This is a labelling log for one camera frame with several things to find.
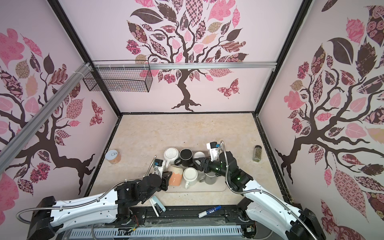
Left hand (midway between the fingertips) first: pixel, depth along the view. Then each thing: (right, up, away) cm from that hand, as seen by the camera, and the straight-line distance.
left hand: (170, 176), depth 77 cm
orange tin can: (-37, +8, +13) cm, 40 cm away
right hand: (+13, +10, -3) cm, 17 cm away
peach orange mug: (+3, -1, +1) cm, 3 cm away
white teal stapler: (-6, -15, -2) cm, 16 cm away
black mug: (+7, +7, +8) cm, 13 cm away
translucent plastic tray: (+27, -8, +8) cm, 30 cm away
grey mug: (+21, -2, +3) cm, 21 cm away
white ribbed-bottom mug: (-1, +9, +11) cm, 14 cm away
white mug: (+10, -1, +3) cm, 11 cm away
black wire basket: (-37, +59, +18) cm, 72 cm away
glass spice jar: (+52, +8, +15) cm, 55 cm away
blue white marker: (+20, -17, -3) cm, 27 cm away
